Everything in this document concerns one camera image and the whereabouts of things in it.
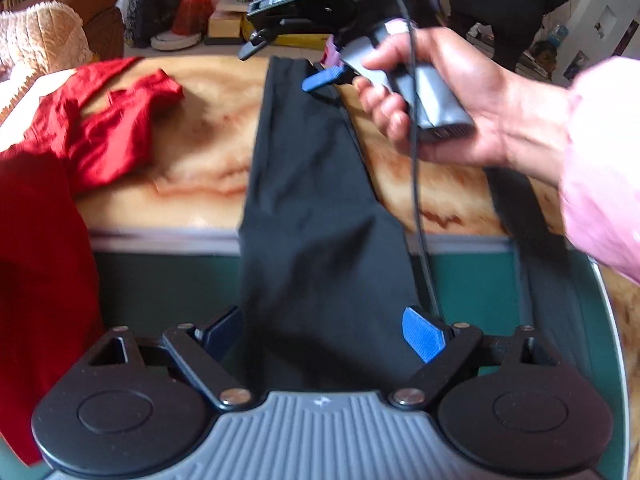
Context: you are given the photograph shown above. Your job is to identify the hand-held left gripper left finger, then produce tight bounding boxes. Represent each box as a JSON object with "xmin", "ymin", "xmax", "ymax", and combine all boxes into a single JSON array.
[{"xmin": 70, "ymin": 305, "xmax": 258, "ymax": 410}]

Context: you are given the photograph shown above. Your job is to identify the person's right forearm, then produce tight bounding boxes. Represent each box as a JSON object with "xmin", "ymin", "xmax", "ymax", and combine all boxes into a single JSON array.
[{"xmin": 557, "ymin": 55, "xmax": 640, "ymax": 286}]

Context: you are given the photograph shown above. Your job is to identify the black bag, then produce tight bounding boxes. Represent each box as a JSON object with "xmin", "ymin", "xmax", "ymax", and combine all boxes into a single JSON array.
[{"xmin": 124, "ymin": 0, "xmax": 187, "ymax": 48}]

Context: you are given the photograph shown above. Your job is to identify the white round device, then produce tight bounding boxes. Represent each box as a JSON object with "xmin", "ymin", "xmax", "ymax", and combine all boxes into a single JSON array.
[{"xmin": 150, "ymin": 30, "xmax": 203, "ymax": 52}]

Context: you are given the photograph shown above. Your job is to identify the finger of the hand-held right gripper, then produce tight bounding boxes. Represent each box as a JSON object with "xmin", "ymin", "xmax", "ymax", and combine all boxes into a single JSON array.
[
  {"xmin": 238, "ymin": 25, "xmax": 301, "ymax": 62},
  {"xmin": 301, "ymin": 66, "xmax": 361, "ymax": 94}
]

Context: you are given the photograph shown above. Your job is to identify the red plastic bag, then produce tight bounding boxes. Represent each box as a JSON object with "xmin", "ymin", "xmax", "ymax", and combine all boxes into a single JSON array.
[{"xmin": 172, "ymin": 0, "xmax": 216, "ymax": 38}]

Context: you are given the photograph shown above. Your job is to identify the red garment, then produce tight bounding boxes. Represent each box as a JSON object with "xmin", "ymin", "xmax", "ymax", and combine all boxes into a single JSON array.
[{"xmin": 0, "ymin": 57, "xmax": 185, "ymax": 466}]

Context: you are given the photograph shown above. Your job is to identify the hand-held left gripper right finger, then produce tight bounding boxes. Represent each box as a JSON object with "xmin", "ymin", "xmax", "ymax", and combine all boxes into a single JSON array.
[{"xmin": 390, "ymin": 306, "xmax": 576, "ymax": 410}]

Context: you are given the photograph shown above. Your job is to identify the black pants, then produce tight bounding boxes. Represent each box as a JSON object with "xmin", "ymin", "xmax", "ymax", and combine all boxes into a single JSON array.
[{"xmin": 237, "ymin": 55, "xmax": 596, "ymax": 396}]

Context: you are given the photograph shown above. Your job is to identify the cardboard box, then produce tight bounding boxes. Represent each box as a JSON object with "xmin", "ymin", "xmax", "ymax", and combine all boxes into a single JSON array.
[{"xmin": 207, "ymin": 10, "xmax": 246, "ymax": 41}]

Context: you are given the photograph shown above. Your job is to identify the person's right hand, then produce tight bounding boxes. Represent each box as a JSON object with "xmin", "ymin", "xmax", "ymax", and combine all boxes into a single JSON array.
[{"xmin": 352, "ymin": 17, "xmax": 575, "ymax": 187}]

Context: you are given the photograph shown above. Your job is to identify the tan quilted sofa cover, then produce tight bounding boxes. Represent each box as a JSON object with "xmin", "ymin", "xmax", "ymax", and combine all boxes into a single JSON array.
[{"xmin": 0, "ymin": 1, "xmax": 96, "ymax": 126}]

